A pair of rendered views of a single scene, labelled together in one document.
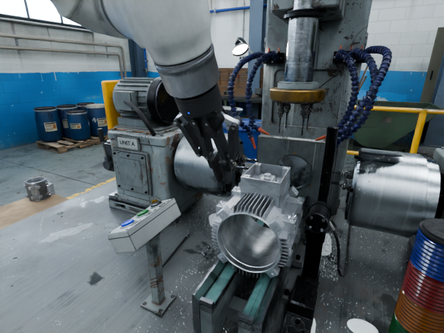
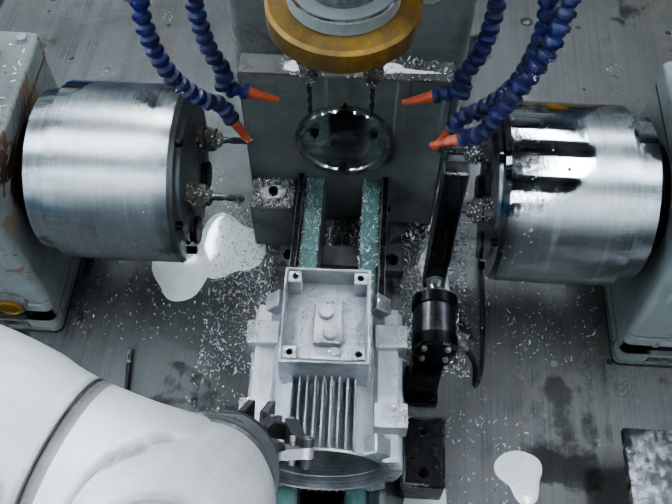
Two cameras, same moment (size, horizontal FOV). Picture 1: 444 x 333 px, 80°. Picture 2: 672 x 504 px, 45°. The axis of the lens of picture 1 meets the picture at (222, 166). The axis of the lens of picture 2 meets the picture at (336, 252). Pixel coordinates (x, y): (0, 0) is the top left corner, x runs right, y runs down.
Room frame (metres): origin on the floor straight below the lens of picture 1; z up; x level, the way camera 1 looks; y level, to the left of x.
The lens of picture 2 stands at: (0.25, 0.03, 1.96)
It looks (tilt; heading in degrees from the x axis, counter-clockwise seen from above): 58 degrees down; 338
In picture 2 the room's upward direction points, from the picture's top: straight up
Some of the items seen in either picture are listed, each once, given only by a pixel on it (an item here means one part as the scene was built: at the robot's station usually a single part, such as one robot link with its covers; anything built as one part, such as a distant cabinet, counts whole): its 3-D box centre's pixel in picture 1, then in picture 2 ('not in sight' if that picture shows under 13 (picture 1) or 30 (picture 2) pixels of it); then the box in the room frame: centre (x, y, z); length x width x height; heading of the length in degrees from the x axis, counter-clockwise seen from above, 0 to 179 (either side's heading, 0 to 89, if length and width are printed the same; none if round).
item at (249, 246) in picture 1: (259, 222); (325, 391); (0.61, -0.10, 1.02); 0.20 x 0.19 x 0.19; 155
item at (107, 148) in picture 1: (112, 149); not in sight; (1.11, 0.47, 1.07); 0.08 x 0.07 x 0.20; 154
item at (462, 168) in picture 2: (326, 171); (443, 231); (0.71, -0.30, 1.12); 0.04 x 0.03 x 0.26; 154
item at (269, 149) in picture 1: (294, 178); (346, 129); (1.02, -0.30, 0.97); 0.30 x 0.11 x 0.34; 64
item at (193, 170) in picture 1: (201, 161); (92, 170); (1.04, 0.09, 1.04); 0.37 x 0.25 x 0.25; 64
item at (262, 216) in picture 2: not in sight; (275, 211); (0.99, -0.16, 0.86); 0.07 x 0.06 x 0.12; 64
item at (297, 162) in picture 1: (292, 173); (344, 143); (0.97, -0.27, 1.02); 0.15 x 0.02 x 0.15; 64
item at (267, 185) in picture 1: (265, 184); (326, 328); (0.65, -0.12, 1.11); 0.12 x 0.11 x 0.07; 155
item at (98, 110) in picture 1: (75, 125); not in sight; (5.20, 2.87, 0.37); 1.20 x 0.80 x 0.74; 148
